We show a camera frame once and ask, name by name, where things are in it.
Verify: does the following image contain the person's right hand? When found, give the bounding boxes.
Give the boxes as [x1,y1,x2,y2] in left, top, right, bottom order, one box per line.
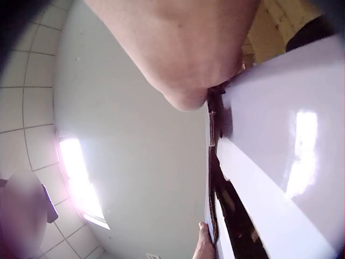
[83,0,261,112]

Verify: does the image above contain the person's left hand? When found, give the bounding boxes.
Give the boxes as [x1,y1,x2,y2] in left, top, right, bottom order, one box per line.
[192,221,216,259]

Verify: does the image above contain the person's left fingers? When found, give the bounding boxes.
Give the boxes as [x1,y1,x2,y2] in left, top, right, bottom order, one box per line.
[195,221,215,253]

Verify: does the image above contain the glossy white cabinet door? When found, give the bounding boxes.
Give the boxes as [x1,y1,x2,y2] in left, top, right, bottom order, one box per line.
[217,35,345,259]

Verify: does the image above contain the thin white chipboard panel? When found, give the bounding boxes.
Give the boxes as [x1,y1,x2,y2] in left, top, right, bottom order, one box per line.
[205,111,224,259]

